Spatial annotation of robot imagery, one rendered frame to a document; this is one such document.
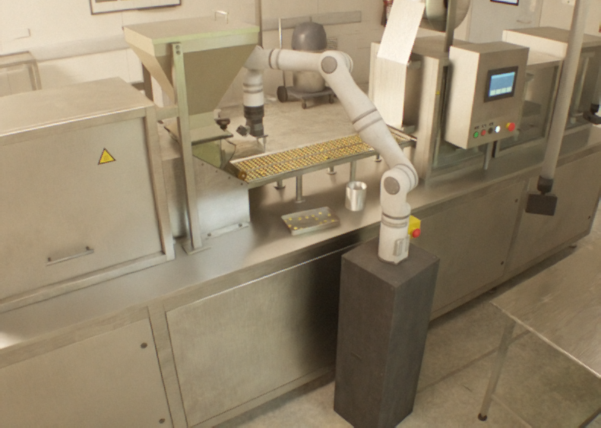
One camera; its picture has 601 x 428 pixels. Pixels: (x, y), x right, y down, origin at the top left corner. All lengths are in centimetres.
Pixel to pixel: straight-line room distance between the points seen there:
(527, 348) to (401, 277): 123
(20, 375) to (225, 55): 114
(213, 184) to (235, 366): 68
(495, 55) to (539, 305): 99
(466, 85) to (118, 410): 177
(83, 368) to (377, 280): 96
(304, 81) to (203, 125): 414
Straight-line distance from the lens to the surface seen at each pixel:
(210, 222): 187
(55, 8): 538
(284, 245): 179
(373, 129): 159
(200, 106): 174
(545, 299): 189
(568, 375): 270
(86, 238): 167
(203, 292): 168
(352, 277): 175
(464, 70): 215
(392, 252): 170
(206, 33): 160
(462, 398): 242
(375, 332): 180
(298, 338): 204
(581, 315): 187
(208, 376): 193
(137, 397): 186
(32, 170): 156
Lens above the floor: 177
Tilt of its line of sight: 28 degrees down
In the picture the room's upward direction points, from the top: straight up
